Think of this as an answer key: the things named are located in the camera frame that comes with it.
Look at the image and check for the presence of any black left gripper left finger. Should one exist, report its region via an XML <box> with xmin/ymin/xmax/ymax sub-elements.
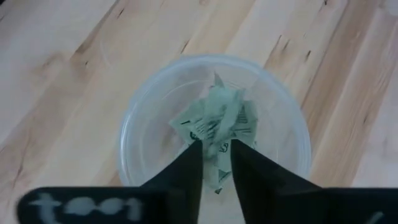
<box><xmin>17</xmin><ymin>140</ymin><xmax>205</xmax><ymax>224</ymax></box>

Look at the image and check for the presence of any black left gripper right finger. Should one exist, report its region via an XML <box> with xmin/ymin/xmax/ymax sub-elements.
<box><xmin>231</xmin><ymin>139</ymin><xmax>398</xmax><ymax>224</ymax></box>

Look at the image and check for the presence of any green stevia sweetener packet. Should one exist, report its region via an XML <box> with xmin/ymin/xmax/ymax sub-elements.
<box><xmin>203</xmin><ymin>139</ymin><xmax>233</xmax><ymax>194</ymax></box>
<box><xmin>236</xmin><ymin>99</ymin><xmax>259</xmax><ymax>147</ymax></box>
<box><xmin>201</xmin><ymin>73</ymin><xmax>246</xmax><ymax>159</ymax></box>
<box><xmin>169</xmin><ymin>107</ymin><xmax>206</xmax><ymax>147</ymax></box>

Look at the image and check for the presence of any clear plastic cup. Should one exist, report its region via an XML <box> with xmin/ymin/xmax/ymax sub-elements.
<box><xmin>116</xmin><ymin>54</ymin><xmax>312</xmax><ymax>194</ymax></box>

